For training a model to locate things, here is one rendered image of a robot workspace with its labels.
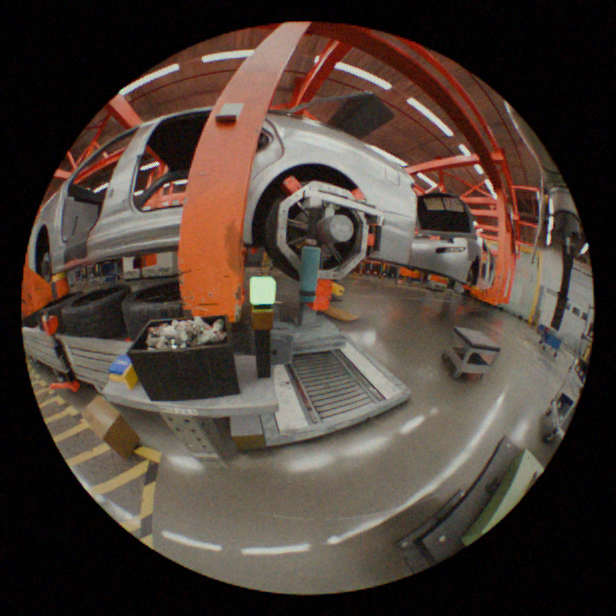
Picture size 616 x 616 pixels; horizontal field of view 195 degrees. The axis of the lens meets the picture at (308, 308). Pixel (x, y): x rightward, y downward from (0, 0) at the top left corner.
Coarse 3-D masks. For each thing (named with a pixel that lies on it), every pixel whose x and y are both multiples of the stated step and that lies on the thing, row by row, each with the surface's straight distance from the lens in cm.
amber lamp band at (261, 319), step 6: (252, 306) 31; (252, 312) 29; (258, 312) 29; (264, 312) 29; (270, 312) 29; (252, 318) 29; (258, 318) 29; (264, 318) 30; (270, 318) 30; (252, 324) 30; (258, 324) 30; (264, 324) 30; (270, 324) 30; (258, 330) 30; (264, 330) 31
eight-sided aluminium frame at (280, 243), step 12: (300, 192) 94; (348, 192) 107; (288, 204) 90; (360, 216) 108; (360, 228) 112; (276, 240) 88; (360, 240) 108; (288, 252) 87; (360, 252) 107; (348, 264) 102; (324, 276) 95; (336, 276) 98
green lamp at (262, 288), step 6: (252, 282) 28; (258, 282) 28; (264, 282) 28; (270, 282) 28; (252, 288) 28; (258, 288) 28; (264, 288) 28; (270, 288) 28; (252, 294) 28; (258, 294) 28; (264, 294) 28; (270, 294) 28; (252, 300) 28; (258, 300) 28; (264, 300) 28; (270, 300) 29
